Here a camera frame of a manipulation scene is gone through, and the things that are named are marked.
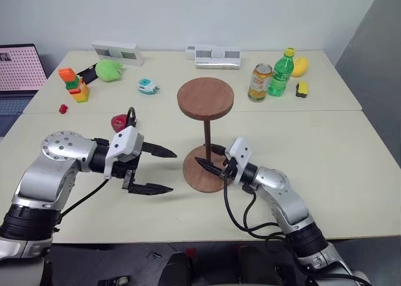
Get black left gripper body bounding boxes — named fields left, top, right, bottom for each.
left=111, top=141, right=148, bottom=193

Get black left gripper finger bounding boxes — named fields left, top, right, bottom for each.
left=141, top=141, right=179, bottom=160
left=128, top=181, right=174, bottom=196

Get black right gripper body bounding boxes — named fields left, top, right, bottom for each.
left=220, top=147, right=239, bottom=183

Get wooden pole with round top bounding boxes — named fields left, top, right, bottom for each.
left=177, top=76, right=236, bottom=167

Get round wooden base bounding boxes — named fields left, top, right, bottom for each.
left=182, top=145, right=234, bottom=194

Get red toy apple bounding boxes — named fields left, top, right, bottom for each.
left=110, top=113, right=133, bottom=134

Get teal white small gadget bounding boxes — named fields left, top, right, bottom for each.
left=136, top=78, right=162, bottom=96

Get orange drink can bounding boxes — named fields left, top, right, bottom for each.
left=247, top=63, right=274, bottom=103

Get dark rounded shape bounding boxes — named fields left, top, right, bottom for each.
left=157, top=250, right=194, bottom=286

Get white grey cardboard box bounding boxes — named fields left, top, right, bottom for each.
left=91, top=41, right=145, bottom=68
left=194, top=45, right=242, bottom=71

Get stacked colourful toy blocks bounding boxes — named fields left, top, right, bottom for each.
left=58, top=67, right=91, bottom=104

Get green plush toy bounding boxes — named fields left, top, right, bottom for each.
left=95, top=59, right=125, bottom=82

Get green bottle with yellow cap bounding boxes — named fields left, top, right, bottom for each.
left=267, top=47, right=297, bottom=98

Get flat black card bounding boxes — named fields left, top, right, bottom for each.
left=75, top=63, right=100, bottom=86

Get yellow black sponge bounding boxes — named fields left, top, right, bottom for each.
left=294, top=81, right=310, bottom=98

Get yellow plush toy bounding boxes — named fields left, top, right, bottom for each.
left=291, top=56, right=310, bottom=78

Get open laptop with pink screen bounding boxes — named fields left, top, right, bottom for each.
left=0, top=43, right=49, bottom=138

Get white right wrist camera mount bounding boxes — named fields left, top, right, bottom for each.
left=224, top=137, right=253, bottom=185

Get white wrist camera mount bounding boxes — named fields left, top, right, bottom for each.
left=224, top=137, right=253, bottom=185
left=104, top=126, right=145, bottom=178

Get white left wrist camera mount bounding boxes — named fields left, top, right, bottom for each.
left=104, top=126, right=145, bottom=178

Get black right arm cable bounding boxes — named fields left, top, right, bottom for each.
left=222, top=173, right=288, bottom=242

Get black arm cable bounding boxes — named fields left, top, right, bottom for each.
left=222, top=173, right=288, bottom=242
left=59, top=106, right=138, bottom=220

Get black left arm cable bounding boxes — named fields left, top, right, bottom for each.
left=59, top=106, right=138, bottom=220

